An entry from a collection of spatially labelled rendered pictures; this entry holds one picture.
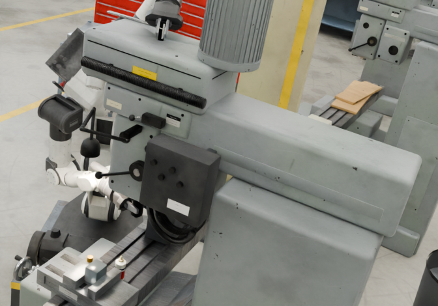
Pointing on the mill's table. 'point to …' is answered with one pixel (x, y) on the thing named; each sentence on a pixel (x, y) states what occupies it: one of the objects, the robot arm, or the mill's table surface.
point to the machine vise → (121, 297)
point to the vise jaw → (76, 274)
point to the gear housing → (130, 105)
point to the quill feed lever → (135, 169)
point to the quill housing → (128, 155)
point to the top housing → (156, 62)
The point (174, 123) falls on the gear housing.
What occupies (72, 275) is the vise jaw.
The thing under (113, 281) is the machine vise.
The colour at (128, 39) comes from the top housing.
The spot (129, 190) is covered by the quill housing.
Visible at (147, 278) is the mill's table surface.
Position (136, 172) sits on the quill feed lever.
